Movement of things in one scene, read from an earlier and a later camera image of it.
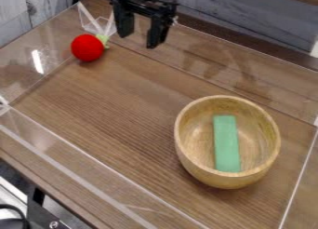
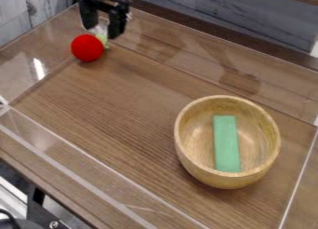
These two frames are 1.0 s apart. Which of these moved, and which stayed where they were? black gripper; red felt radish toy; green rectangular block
Moved: black gripper
Stayed: green rectangular block; red felt radish toy
